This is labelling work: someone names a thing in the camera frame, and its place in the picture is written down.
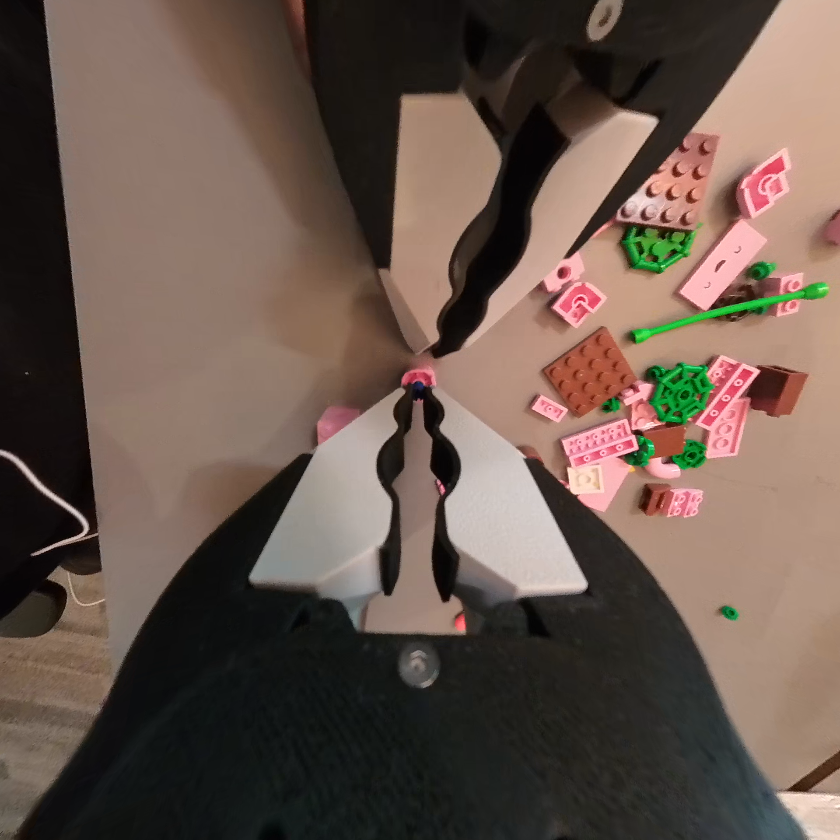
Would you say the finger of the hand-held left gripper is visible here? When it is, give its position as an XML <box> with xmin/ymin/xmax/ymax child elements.
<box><xmin>379</xmin><ymin>92</ymin><xmax>505</xmax><ymax>357</ymax></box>
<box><xmin>433</xmin><ymin>98</ymin><xmax>660</xmax><ymax>361</ymax></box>

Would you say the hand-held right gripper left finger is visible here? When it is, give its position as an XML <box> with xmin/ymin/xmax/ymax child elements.
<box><xmin>248</xmin><ymin>386</ymin><xmax>417</xmax><ymax>601</ymax></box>

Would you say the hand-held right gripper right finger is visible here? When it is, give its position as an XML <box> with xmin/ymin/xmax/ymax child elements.
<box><xmin>420</xmin><ymin>386</ymin><xmax>589</xmax><ymax>616</ymax></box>

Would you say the pink toy brick assembly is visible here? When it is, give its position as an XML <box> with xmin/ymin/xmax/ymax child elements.
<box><xmin>317</xmin><ymin>406</ymin><xmax>363</xmax><ymax>448</ymax></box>

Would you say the brown studded plate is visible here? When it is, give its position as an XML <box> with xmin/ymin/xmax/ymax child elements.
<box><xmin>543</xmin><ymin>327</ymin><xmax>639</xmax><ymax>419</ymax></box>
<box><xmin>616</xmin><ymin>133</ymin><xmax>721</xmax><ymax>231</ymax></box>

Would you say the green web piece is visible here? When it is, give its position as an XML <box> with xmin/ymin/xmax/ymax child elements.
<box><xmin>646</xmin><ymin>363</ymin><xmax>716</xmax><ymax>425</ymax></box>
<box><xmin>620</xmin><ymin>223</ymin><xmax>702</xmax><ymax>274</ymax></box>

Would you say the pile of small toy bricks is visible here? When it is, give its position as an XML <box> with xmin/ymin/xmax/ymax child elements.
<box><xmin>530</xmin><ymin>131</ymin><xmax>840</xmax><ymax>621</ymax></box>

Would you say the green ribbed rod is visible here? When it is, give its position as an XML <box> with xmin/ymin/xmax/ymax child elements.
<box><xmin>630</xmin><ymin>282</ymin><xmax>831</xmax><ymax>345</ymax></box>

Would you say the brown square brick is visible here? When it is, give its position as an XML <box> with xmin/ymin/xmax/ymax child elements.
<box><xmin>748</xmin><ymin>365</ymin><xmax>810</xmax><ymax>417</ymax></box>

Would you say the white cable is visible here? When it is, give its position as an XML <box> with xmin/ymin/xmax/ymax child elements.
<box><xmin>0</xmin><ymin>448</ymin><xmax>91</xmax><ymax>559</ymax></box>

